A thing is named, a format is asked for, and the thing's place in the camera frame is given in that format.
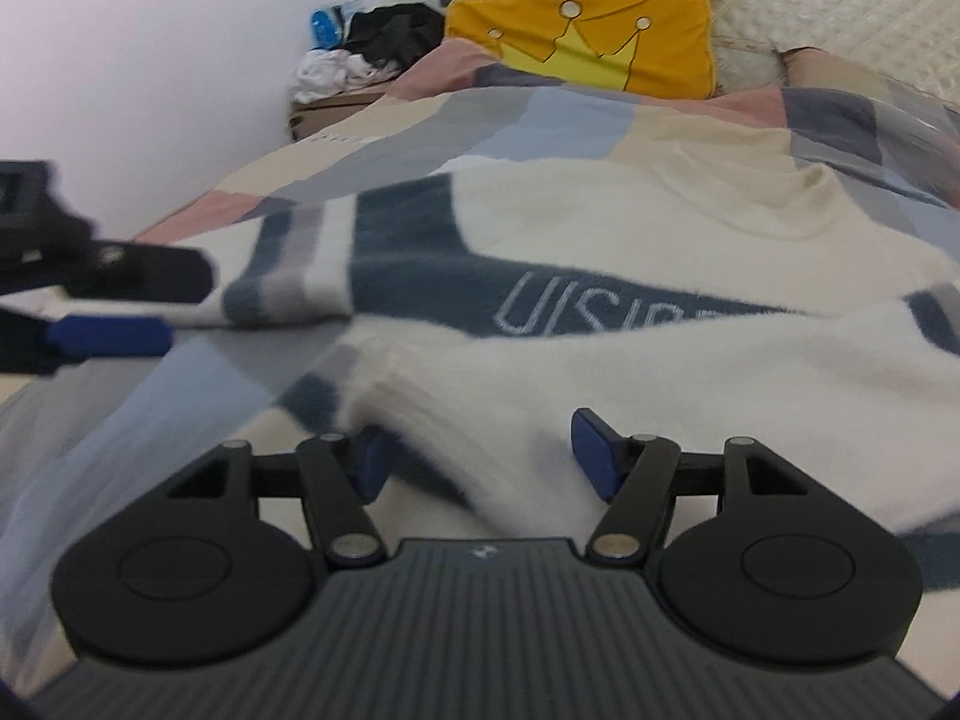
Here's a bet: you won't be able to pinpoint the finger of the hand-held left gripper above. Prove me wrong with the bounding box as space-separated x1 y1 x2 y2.
41 315 175 362
64 238 217 302

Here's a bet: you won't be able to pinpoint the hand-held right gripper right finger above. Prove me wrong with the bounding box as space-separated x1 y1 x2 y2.
570 409 815 569

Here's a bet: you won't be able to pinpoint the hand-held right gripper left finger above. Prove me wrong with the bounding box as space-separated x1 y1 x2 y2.
165 427 398 569

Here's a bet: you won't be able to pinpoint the cream sweater with blue stripes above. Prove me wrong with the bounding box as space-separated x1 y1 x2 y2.
221 161 960 537

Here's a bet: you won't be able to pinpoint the white crumpled clothes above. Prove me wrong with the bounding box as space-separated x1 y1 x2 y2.
291 47 402 104

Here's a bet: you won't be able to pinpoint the wooden nightstand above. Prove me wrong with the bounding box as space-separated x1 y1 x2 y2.
287 86 395 142

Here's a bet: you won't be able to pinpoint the blue packet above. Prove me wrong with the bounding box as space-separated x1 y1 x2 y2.
310 4 355 52

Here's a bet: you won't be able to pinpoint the black bag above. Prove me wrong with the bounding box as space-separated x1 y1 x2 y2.
341 4 449 76

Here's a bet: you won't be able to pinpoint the checked patchwork quilt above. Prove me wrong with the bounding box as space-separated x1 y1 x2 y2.
0 37 960 691

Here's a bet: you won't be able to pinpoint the cream pillow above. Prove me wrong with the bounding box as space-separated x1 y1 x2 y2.
711 37 787 93

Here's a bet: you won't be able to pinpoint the yellow crown pillow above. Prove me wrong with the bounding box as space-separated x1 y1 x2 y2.
444 0 719 101

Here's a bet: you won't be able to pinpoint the checked pillow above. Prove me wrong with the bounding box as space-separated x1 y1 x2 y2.
778 47 960 137

